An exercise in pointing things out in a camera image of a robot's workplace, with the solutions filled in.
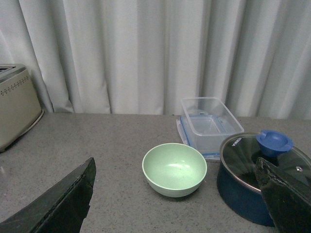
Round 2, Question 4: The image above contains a glass pot lid blue knob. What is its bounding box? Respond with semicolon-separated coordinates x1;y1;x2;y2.
220;130;311;193

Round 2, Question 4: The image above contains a green bowl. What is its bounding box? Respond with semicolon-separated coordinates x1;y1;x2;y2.
142;143;207;198

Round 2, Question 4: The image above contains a dark blue pot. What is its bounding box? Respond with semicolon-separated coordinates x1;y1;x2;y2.
217;160;276;228

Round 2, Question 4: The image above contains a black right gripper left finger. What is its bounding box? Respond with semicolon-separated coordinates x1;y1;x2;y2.
0;157;96;233

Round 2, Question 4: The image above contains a clear plastic container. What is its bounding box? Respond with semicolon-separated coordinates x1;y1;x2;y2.
181;97;244;136

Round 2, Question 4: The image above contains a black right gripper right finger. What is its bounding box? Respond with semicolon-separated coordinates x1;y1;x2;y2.
255;157;311;233

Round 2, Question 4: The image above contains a white curtain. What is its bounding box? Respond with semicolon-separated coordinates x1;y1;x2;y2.
0;0;311;119

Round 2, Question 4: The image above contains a cream toaster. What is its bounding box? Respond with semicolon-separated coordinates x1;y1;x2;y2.
0;64;44;152

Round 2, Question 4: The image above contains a blue-rimmed container lid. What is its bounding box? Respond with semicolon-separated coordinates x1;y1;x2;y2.
176;115;233;160

